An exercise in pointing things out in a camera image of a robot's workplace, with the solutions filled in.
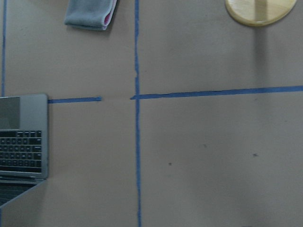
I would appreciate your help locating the grey laptop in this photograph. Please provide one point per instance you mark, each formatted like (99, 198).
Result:
(23, 144)

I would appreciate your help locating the wooden mug tree stand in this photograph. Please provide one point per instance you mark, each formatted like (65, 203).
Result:
(258, 12)

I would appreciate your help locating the grey folded cloth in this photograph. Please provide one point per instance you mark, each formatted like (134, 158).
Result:
(89, 14)

